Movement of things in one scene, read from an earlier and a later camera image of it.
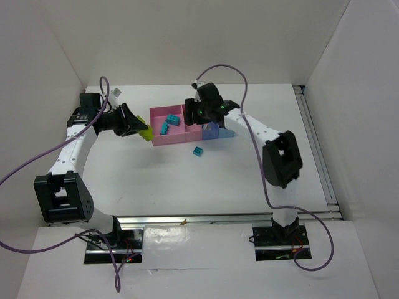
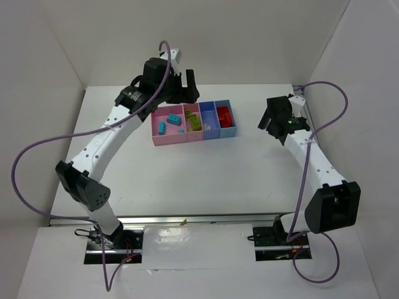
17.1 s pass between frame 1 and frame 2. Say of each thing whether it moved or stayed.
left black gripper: moved
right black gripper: moved
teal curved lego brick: stayed
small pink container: stayed
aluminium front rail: stayed
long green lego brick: moved
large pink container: stayed
